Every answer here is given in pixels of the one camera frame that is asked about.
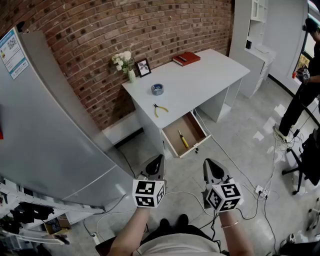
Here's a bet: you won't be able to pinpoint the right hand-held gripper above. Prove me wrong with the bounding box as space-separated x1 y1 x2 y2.
201 158 244 213

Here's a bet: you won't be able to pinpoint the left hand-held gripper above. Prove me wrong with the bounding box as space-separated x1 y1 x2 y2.
131 154 167 209

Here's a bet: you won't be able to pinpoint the yellow handled screwdriver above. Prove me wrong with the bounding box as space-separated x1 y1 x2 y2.
177 129 190 149

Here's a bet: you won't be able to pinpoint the wooden drawer with white front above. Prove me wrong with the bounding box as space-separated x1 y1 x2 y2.
161 111 212 159

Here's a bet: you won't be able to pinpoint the person's right forearm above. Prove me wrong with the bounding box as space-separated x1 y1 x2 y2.
218 209 256 256

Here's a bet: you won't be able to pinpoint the person's left forearm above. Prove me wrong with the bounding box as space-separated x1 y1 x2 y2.
107 206 151 256

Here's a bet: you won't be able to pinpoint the person's black shoe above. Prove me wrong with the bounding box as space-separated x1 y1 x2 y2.
177 213 190 227
158 218 171 232

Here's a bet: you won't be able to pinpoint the person's black trousers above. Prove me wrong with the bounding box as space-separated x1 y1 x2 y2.
141 223 215 247

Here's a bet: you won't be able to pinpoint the person's white shirt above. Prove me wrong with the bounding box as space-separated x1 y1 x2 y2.
132 233 227 256

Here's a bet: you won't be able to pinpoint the white desk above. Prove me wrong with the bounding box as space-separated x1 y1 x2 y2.
121 48 251 157

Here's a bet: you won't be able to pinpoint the brown chair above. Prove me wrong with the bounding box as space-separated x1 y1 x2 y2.
94 236 118 256

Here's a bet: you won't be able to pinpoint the black office chair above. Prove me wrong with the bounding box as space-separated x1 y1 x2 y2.
281 128 320 196

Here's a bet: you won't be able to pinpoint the white shelf cabinet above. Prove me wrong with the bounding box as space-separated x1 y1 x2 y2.
228 0 277 99

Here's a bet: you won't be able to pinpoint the grey refrigerator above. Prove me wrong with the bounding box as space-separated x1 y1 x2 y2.
0 26 138 208

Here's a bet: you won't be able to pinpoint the white flower bouquet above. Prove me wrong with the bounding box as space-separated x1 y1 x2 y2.
111 43 136 74

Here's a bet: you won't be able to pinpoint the red hardcover book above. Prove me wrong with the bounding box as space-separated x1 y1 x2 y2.
172 51 201 67

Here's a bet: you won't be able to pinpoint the metal storage rack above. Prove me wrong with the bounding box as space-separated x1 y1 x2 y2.
0 174 106 256

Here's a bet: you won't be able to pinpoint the blue white label sticker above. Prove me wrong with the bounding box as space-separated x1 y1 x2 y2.
0 33 27 81

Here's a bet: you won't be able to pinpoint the white floor cable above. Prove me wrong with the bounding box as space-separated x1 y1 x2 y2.
96 190 215 242

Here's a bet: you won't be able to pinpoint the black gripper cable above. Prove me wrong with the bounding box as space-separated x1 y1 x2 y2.
197 209 222 253

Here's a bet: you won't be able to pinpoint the thin gold bracelet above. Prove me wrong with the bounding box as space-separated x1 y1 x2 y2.
220 220 239 229

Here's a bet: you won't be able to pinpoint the yellow handled pliers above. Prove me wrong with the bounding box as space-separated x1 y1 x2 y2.
153 103 169 119

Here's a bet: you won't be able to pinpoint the grey duct tape roll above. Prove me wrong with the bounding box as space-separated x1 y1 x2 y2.
150 83 165 96

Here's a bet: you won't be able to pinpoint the black picture frame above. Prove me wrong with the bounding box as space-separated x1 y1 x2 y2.
134 58 152 78

